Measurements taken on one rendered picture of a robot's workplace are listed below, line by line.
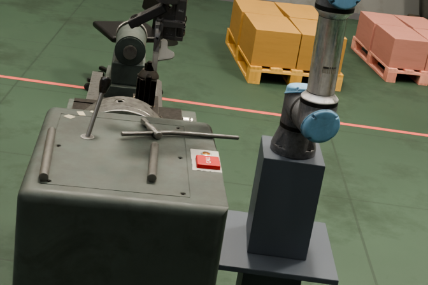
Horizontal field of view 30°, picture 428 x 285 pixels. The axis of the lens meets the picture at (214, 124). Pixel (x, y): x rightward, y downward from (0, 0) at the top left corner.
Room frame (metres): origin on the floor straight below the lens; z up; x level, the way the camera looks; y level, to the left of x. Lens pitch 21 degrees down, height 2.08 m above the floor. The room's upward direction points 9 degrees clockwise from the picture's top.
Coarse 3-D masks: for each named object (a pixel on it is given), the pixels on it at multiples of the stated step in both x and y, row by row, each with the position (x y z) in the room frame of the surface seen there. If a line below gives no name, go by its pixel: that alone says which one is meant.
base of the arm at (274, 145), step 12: (276, 132) 2.44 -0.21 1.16; (288, 132) 2.40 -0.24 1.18; (300, 132) 2.39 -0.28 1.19; (276, 144) 2.41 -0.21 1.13; (288, 144) 2.39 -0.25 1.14; (300, 144) 2.39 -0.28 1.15; (312, 144) 2.42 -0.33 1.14; (288, 156) 2.38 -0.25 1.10; (300, 156) 2.38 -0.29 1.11; (312, 156) 2.41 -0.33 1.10
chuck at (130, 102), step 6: (120, 96) 2.34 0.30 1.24; (102, 102) 2.30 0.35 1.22; (108, 102) 2.29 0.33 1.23; (114, 102) 2.28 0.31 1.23; (120, 102) 2.29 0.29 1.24; (126, 102) 2.29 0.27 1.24; (132, 102) 2.30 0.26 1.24; (138, 102) 2.32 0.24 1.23; (144, 102) 2.35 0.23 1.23; (90, 108) 2.30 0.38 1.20; (102, 108) 2.25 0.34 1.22; (138, 108) 2.27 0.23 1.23; (144, 108) 2.30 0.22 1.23; (150, 108) 2.33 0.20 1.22; (150, 114) 2.28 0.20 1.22; (156, 114) 2.33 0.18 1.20
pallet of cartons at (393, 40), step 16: (368, 16) 8.10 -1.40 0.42; (384, 16) 8.22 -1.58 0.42; (400, 16) 8.34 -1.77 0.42; (368, 32) 7.93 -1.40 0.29; (384, 32) 7.55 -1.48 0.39; (400, 32) 7.55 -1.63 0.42; (416, 32) 7.66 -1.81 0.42; (352, 48) 8.28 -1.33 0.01; (368, 48) 7.82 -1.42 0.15; (384, 48) 7.47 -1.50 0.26; (400, 48) 7.29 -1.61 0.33; (416, 48) 7.32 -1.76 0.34; (368, 64) 7.75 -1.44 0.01; (384, 64) 7.36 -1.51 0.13; (400, 64) 7.30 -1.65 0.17; (416, 64) 7.33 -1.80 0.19; (384, 80) 7.28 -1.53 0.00; (416, 80) 7.37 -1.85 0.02
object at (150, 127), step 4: (144, 120) 2.07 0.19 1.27; (144, 124) 2.07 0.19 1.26; (148, 124) 2.04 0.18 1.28; (152, 124) 2.05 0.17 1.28; (148, 128) 2.03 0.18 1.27; (152, 128) 2.02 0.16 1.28; (156, 128) 2.02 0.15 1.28; (156, 132) 1.99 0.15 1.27; (160, 132) 2.00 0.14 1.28; (156, 136) 1.99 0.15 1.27; (160, 136) 2.00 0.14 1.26
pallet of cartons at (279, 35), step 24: (240, 0) 7.68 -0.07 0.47; (240, 24) 7.20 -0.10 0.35; (264, 24) 6.83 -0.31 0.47; (288, 24) 6.96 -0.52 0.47; (312, 24) 7.10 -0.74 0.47; (240, 48) 7.09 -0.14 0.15; (264, 48) 6.62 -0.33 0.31; (288, 48) 6.66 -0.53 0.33; (312, 48) 6.69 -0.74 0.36; (264, 72) 6.59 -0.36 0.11; (288, 72) 6.64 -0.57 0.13
